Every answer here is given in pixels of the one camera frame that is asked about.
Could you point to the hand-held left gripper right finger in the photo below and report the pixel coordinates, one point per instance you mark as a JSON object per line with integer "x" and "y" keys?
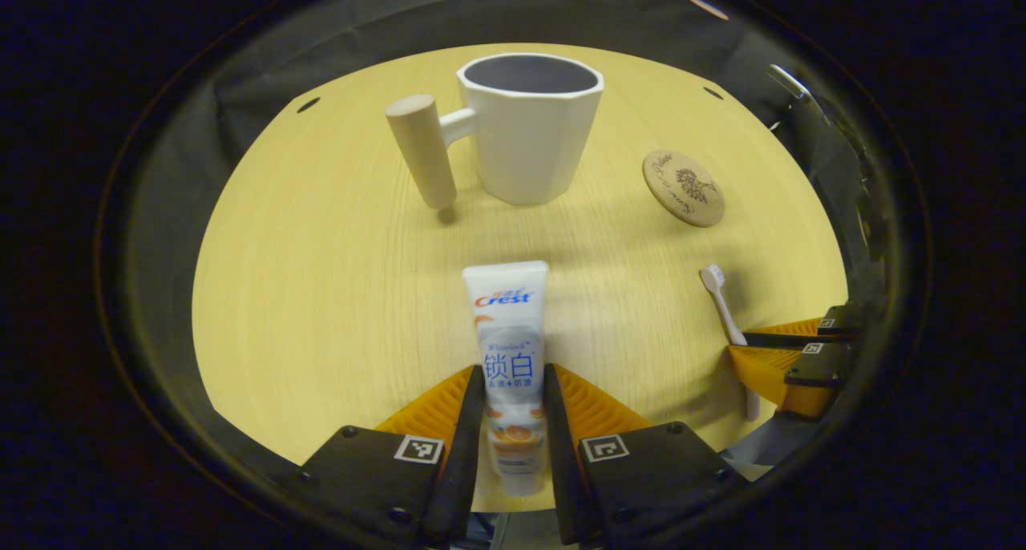
{"x": 559, "y": 470}

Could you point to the round wooden coaster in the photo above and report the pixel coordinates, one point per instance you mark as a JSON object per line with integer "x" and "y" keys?
{"x": 684, "y": 188}

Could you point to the white toothbrush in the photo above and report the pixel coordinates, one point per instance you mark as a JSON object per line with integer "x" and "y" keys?
{"x": 721, "y": 301}

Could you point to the black backdrop cloth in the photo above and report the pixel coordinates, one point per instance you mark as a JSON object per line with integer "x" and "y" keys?
{"x": 240, "y": 85}

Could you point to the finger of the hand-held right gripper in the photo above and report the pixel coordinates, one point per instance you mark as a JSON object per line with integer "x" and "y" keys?
{"x": 826, "y": 329}
{"x": 781, "y": 378}

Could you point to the white toothpaste tube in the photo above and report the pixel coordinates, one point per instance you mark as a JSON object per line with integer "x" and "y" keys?
{"x": 506, "y": 333}

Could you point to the light wooden desktop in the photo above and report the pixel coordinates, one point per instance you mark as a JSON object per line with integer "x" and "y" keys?
{"x": 321, "y": 293}

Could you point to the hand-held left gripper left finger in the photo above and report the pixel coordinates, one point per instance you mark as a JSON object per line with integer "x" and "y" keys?
{"x": 467, "y": 462}

